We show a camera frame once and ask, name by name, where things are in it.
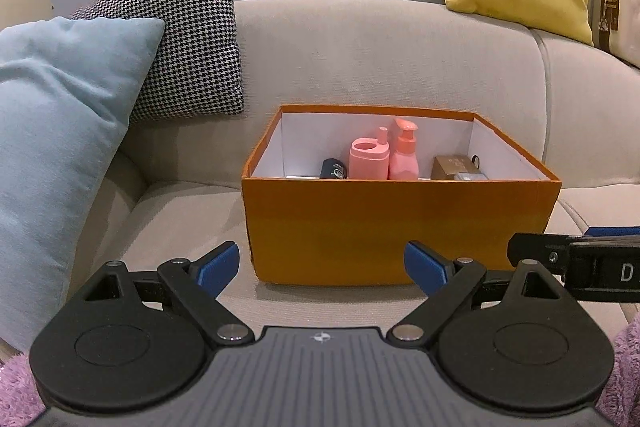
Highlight beige sofa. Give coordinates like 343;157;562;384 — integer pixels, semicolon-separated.
0;0;640;358

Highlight houndstooth pillow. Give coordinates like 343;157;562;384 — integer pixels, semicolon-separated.
69;0;246;124

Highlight purple fluffy blanket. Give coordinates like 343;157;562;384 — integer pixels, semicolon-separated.
0;316;640;427

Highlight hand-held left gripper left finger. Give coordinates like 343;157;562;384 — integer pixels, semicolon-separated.
81;241;254;345

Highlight small gold box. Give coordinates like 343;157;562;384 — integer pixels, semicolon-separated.
430;155;484;182

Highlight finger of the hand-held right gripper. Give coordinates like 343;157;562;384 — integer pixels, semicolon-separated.
582;226;640;238
506;232;571;281

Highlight squat pink bottle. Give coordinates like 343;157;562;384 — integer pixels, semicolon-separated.
348;126;391;180

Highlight light blue pillow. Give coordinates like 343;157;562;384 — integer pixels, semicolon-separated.
0;16;167;354

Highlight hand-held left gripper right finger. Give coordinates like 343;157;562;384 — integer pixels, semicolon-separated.
390;241;564;345

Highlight small dark blue container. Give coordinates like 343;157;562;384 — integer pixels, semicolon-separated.
319;158;349;180

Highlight cream mini suitcase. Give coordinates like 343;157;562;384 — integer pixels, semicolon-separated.
589;0;640;70

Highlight orange cardboard box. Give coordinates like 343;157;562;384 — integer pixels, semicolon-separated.
241;104;563;287

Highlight pink pump bottle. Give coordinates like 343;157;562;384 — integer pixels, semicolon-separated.
388;117;421;180

